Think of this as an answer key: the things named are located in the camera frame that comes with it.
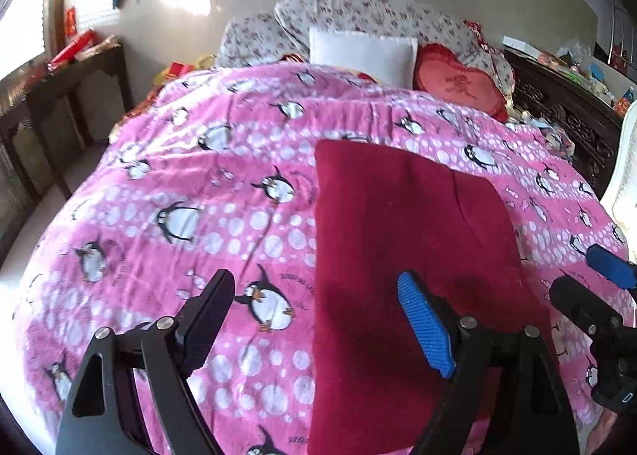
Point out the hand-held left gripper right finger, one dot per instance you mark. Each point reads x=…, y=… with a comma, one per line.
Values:
x=428, y=325

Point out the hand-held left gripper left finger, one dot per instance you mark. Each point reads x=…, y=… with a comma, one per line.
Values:
x=209, y=315

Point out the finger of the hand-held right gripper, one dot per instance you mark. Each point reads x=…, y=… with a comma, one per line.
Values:
x=577, y=300
x=604, y=261

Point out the dark red knit garment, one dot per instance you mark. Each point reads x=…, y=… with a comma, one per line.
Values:
x=388, y=216

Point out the pile of colourful clothes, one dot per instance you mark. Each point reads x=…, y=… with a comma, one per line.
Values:
x=552, y=139

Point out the white chair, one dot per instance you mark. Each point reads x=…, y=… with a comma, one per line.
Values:
x=622, y=196

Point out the pink penguin print blanket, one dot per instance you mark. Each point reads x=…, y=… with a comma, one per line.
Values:
x=199, y=176

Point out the dark carved wooden cabinet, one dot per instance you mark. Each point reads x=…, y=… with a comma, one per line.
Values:
x=562, y=116

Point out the clutter of small packages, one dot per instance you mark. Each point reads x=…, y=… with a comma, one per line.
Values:
x=572, y=59

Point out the red heart-shaped pillow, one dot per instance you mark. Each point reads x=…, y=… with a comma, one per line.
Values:
x=458, y=87

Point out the white flat box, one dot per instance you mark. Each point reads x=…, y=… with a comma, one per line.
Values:
x=517, y=43

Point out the floral pillow with red ruffle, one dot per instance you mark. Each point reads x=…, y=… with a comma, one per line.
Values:
x=490, y=54

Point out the metal rack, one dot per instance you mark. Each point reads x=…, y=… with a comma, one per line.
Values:
x=614, y=22

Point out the red gift box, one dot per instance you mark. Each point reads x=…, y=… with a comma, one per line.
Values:
x=176, y=69

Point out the dark wooden side table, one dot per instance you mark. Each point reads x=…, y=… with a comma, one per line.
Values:
x=64, y=82

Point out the plain white pillow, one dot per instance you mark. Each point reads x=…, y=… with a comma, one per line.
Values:
x=363, y=57

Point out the small floral quilted pillow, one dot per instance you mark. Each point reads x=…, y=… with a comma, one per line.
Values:
x=249, y=37

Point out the red boxes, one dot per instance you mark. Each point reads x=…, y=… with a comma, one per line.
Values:
x=74, y=44

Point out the red paper wall decoration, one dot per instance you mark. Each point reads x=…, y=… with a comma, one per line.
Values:
x=71, y=21

